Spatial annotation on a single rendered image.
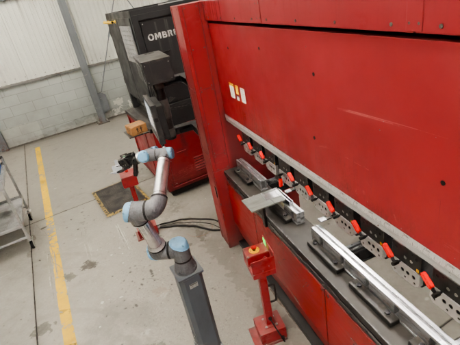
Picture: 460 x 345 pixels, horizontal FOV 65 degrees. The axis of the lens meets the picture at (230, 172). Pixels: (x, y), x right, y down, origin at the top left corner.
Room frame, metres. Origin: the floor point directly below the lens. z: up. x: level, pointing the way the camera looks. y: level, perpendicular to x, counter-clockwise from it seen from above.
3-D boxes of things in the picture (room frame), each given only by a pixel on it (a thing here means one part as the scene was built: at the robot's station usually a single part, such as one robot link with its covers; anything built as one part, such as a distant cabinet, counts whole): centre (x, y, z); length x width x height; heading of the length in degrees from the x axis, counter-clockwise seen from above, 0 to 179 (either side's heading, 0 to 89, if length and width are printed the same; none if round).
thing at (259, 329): (1.89, -0.05, 0.06); 0.25 x 0.20 x 0.12; 101
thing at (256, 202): (2.19, -0.19, 1.00); 0.26 x 0.18 x 0.01; 107
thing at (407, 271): (1.11, -0.67, 1.26); 0.15 x 0.09 x 0.17; 17
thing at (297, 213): (2.18, -0.35, 0.92); 0.39 x 0.06 x 0.10; 17
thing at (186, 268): (1.90, 0.41, 0.82); 0.15 x 0.15 x 0.10
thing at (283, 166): (2.07, -0.38, 1.26); 0.15 x 0.09 x 0.17; 17
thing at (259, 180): (2.76, -0.18, 0.92); 0.50 x 0.06 x 0.10; 17
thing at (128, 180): (3.53, 1.07, 0.41); 0.25 x 0.20 x 0.83; 107
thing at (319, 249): (1.64, -0.45, 0.89); 0.30 x 0.05 x 0.03; 17
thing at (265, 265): (1.89, -0.08, 0.75); 0.20 x 0.16 x 0.18; 11
